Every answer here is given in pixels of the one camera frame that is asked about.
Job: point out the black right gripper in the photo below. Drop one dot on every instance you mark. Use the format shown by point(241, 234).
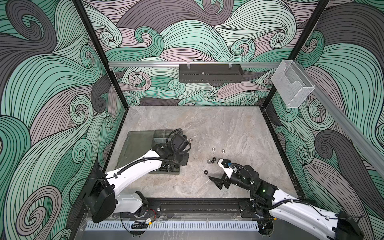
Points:
point(219, 183)

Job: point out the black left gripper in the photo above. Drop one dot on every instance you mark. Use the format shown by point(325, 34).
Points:
point(186, 159)

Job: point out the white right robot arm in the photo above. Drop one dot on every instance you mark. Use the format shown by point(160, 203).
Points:
point(271, 203)

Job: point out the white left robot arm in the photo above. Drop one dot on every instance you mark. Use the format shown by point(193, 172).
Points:
point(103, 192)

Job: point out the green plastic organizer box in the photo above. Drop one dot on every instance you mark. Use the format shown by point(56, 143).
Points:
point(139, 143)

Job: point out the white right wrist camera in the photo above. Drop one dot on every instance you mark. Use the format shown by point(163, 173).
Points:
point(226, 165)

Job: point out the white slotted cable duct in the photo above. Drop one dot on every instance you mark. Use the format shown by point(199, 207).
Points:
point(176, 226)

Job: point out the aluminium wall rail back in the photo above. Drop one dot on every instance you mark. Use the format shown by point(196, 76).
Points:
point(166, 64)

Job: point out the aluminium wall rail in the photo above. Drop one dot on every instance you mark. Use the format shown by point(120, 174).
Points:
point(330, 95)
point(166, 64)

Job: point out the clear plastic wall bin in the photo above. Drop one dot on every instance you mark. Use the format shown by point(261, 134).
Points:
point(292, 83)

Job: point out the aluminium wall rail right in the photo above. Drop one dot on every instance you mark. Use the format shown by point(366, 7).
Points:
point(330, 95)

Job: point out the black corner frame post left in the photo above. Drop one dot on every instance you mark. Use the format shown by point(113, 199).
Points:
point(95, 41)

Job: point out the black corner frame post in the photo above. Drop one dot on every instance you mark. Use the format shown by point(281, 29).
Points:
point(95, 41)
point(310, 25)

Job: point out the black corner frame post right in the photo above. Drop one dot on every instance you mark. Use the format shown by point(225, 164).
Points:
point(310, 25)

